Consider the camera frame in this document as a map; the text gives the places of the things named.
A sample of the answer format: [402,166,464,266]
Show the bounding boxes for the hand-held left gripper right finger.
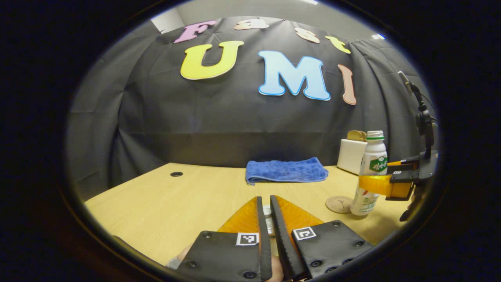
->
[270,195,374,280]

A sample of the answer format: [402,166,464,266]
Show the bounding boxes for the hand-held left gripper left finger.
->
[176,197,272,282]

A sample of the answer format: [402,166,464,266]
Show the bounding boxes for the white plastic water bottle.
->
[350,130,388,216]

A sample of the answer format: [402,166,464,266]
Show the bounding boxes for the round cork coaster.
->
[326,196,354,214]

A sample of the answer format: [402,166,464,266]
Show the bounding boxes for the white toaster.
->
[337,139,368,175]

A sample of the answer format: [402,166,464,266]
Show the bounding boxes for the blue towel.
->
[245,157,329,185]

